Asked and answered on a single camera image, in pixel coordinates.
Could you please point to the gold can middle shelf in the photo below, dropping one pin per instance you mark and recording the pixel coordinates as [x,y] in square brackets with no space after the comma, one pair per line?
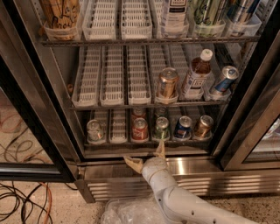
[167,82]

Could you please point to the white tray shelf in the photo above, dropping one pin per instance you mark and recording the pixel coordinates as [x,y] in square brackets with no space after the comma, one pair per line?
[100,20]
[136,20]
[86,91]
[117,126]
[139,89]
[111,92]

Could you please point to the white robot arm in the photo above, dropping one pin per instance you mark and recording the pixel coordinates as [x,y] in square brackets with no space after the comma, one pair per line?
[177,204]

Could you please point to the blue can top shelf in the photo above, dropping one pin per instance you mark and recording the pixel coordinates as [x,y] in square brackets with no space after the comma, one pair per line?
[239,14]

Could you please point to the red coke can front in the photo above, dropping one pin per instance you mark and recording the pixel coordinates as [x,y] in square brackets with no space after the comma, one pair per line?
[139,130]

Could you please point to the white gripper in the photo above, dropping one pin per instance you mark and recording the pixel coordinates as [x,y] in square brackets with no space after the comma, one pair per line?
[153,165]

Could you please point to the red can behind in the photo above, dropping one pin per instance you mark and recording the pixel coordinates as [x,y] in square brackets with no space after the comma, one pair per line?
[138,113]

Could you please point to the green can top shelf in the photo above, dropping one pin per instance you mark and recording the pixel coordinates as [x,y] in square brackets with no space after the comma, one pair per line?
[208,17]

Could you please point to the tan can top left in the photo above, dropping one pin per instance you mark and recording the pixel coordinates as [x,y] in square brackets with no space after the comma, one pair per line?
[61,18]

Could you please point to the brown bottom shelf can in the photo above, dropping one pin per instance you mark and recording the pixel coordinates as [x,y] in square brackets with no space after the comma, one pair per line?
[202,128]

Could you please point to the white tray top shelf left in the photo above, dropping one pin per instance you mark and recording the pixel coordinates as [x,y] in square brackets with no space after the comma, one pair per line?
[100,20]

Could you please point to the green can front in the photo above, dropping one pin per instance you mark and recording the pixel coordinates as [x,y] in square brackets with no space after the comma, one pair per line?
[161,129]

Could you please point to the stainless steel fridge cabinet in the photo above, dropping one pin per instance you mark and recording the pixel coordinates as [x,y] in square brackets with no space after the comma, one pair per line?
[99,171]

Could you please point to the white tray bottom shelf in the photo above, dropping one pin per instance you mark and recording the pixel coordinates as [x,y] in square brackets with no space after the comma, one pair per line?
[117,126]

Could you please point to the white tray top shelf right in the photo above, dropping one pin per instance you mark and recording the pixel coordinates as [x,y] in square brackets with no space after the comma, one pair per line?
[136,20]

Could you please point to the clear crumpled plastic bag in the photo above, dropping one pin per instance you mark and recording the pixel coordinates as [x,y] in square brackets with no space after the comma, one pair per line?
[143,210]

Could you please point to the blue silver slim can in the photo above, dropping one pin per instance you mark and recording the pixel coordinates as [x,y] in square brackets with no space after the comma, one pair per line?
[228,76]

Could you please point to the tea bottle white cap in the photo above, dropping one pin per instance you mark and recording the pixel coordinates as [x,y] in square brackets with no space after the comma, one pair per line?
[197,74]

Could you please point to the right glass fridge door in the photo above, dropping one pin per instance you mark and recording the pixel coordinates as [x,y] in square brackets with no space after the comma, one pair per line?
[243,140]

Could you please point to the blue pepsi can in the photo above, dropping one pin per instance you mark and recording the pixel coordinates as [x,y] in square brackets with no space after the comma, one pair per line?
[183,128]

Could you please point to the silver can bottom left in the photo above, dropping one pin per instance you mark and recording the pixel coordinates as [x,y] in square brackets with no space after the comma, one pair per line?
[95,131]

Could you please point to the glass fridge door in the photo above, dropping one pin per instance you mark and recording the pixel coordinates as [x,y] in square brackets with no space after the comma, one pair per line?
[38,142]
[243,140]

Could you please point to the left glass fridge door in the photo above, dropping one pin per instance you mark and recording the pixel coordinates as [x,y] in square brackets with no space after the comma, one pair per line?
[38,142]

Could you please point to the green can behind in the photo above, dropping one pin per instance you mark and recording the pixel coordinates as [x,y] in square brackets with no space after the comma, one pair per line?
[160,112]

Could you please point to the white bottle top shelf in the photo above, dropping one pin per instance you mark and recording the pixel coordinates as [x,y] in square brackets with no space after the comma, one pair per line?
[174,23]

